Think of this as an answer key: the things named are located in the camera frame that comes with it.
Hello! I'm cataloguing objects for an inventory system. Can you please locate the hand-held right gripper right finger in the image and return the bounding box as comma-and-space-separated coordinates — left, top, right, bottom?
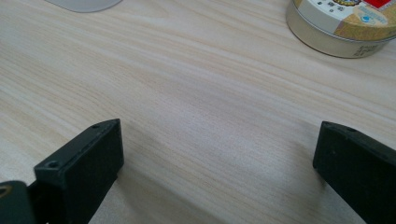
312, 120, 396, 224

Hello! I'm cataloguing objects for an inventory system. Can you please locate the clear plastic storage box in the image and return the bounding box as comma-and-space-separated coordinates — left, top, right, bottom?
45, 0, 123, 13

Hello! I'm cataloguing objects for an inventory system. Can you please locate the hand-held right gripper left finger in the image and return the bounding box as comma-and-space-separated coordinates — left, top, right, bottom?
27, 119, 124, 224

